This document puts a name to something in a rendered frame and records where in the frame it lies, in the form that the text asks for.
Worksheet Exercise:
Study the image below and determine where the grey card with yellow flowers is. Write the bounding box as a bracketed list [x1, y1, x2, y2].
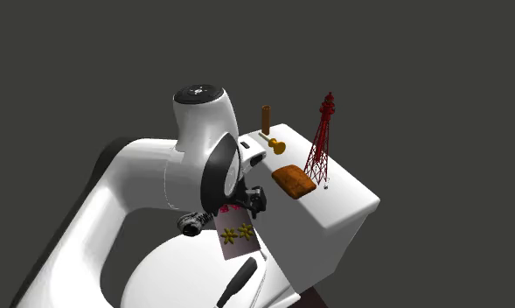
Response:
[213, 204, 262, 262]

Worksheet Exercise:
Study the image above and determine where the brown bread loaf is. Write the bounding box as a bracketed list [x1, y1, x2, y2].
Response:
[270, 164, 318, 200]

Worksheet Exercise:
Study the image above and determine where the yellow knob with pale stick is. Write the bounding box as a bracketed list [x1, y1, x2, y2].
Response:
[258, 131, 288, 156]

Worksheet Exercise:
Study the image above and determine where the grey and black spring tool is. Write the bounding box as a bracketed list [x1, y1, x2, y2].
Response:
[176, 211, 212, 238]

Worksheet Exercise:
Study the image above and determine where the brown cylinder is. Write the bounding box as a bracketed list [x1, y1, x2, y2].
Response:
[261, 104, 272, 137]

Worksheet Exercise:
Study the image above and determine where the red lattice tower figure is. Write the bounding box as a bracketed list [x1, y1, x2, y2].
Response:
[303, 91, 338, 187]

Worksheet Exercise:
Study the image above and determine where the black handle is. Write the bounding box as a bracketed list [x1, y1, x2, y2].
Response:
[214, 255, 259, 308]

